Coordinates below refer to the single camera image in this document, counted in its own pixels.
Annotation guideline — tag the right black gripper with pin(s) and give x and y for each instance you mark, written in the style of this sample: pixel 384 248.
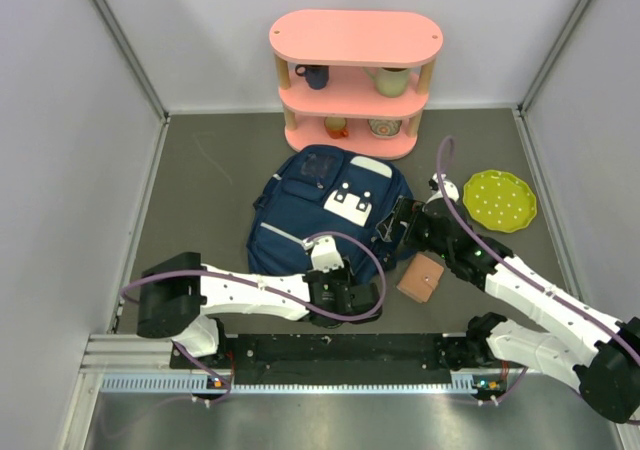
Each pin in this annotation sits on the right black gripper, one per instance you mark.
pixel 406 210

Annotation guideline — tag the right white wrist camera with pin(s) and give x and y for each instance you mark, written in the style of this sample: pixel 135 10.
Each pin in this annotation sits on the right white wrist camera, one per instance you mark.
pixel 445 186

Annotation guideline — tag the patterned ceramic bowl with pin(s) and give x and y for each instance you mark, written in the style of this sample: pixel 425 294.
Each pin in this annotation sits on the patterned ceramic bowl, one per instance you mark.
pixel 384 128

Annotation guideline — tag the tan leather wallet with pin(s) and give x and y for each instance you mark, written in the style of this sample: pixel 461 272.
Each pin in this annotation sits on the tan leather wallet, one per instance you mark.
pixel 421 278

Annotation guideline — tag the navy blue backpack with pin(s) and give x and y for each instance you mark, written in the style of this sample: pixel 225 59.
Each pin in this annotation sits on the navy blue backpack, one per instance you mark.
pixel 324 188

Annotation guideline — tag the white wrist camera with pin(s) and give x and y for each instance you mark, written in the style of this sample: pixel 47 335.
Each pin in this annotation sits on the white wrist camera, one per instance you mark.
pixel 445 186
pixel 323 253

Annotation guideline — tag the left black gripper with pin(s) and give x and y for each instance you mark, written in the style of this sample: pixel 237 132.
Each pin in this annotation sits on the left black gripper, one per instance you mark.
pixel 344 273

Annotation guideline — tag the dark blue mug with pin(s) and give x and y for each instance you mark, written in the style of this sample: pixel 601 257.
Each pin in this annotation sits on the dark blue mug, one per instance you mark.
pixel 316 76

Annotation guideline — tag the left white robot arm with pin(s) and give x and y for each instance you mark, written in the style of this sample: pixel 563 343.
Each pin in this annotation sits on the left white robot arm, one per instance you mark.
pixel 180 298

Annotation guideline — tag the green polka dot plate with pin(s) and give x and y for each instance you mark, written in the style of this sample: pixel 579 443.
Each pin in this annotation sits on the green polka dot plate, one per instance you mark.
pixel 499 201

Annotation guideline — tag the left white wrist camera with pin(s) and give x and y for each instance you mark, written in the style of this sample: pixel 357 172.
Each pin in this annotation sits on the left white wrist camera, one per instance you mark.
pixel 323 253

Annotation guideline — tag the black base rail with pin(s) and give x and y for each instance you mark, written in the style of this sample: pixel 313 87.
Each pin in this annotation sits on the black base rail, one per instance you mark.
pixel 348 359

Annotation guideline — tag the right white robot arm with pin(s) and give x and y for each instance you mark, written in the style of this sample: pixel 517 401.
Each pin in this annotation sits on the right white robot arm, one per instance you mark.
pixel 595 354

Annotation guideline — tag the pink three-tier shelf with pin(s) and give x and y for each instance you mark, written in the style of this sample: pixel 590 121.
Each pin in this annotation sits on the pink three-tier shelf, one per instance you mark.
pixel 347 41

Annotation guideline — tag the pale green mug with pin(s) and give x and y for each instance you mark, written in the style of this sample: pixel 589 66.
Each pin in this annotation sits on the pale green mug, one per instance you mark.
pixel 389 82

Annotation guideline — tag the orange cup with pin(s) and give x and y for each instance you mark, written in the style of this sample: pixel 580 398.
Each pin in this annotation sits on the orange cup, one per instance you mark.
pixel 336 127

